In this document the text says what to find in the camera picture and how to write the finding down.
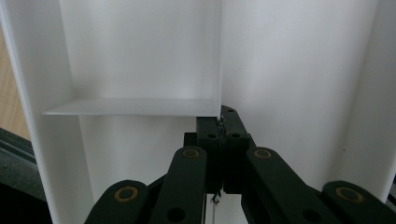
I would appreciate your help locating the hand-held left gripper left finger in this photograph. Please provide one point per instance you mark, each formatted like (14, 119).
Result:
(211, 155)

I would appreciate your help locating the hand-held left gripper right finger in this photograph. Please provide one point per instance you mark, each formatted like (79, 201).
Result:
(235, 161)

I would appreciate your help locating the white divided storage organizer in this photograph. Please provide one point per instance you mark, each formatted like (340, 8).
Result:
(140, 62)

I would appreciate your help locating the dark grey object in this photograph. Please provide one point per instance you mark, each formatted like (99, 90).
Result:
(15, 174)

